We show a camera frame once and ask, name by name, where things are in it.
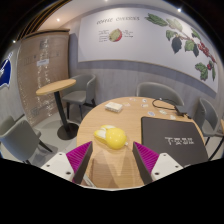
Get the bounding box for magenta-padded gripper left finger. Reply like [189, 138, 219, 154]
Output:
[40, 140, 94, 185]

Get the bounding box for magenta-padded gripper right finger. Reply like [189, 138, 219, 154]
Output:
[132, 141, 184, 185]

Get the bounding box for yellow computer mouse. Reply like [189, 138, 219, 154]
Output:
[93, 124, 128, 150]

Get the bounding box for black adapter block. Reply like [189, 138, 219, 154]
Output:
[175, 105, 193, 120]

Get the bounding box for small white box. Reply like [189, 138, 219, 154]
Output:
[104, 101, 124, 113]

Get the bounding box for grey armchair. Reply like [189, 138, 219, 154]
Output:
[194, 97, 224, 159]
[61, 73, 98, 122]
[135, 81, 185, 107]
[0, 115, 58, 165]

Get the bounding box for recessed ceiling lights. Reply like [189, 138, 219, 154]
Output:
[11, 0, 183, 44]

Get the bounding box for black cable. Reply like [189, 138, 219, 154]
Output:
[152, 97, 183, 113]

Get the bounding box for round wooden pedestal table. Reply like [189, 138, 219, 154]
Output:
[35, 78, 80, 141]

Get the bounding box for wooden wall panel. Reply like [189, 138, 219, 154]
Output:
[16, 29, 71, 127]

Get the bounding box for blue wall sign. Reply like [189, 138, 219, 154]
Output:
[0, 51, 15, 90]

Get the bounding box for white botanical wall mural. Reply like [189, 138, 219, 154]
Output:
[77, 7, 220, 94]

